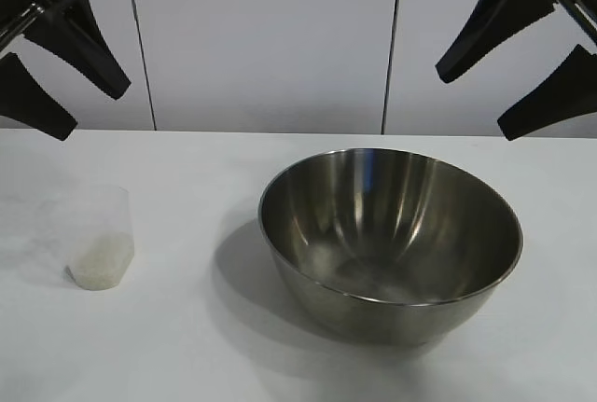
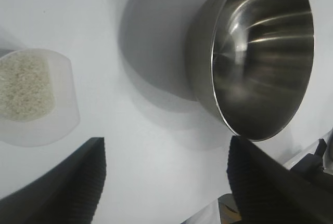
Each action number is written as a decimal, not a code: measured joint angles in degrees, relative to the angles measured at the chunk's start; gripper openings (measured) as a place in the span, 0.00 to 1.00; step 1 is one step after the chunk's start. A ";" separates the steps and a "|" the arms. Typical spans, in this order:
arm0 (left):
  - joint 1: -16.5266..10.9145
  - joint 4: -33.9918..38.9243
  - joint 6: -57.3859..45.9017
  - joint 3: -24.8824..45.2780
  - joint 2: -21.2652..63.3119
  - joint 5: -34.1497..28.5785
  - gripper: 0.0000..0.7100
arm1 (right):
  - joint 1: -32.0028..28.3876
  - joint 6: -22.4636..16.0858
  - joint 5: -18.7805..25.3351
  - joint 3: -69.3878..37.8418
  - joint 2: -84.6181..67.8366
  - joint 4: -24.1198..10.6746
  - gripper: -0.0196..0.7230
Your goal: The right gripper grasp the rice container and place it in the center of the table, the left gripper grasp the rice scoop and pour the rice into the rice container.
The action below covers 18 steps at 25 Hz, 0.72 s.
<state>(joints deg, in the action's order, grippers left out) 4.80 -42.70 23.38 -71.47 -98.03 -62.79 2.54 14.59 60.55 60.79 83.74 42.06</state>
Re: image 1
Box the stainless steel mixing bowl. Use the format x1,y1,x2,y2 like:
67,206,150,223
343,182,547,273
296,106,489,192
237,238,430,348
257,147,524,347

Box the clear plastic cup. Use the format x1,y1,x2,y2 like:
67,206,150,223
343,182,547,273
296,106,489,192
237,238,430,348
40,184,136,292

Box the white rice grains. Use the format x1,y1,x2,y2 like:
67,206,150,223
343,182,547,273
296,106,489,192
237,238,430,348
67,230,135,292

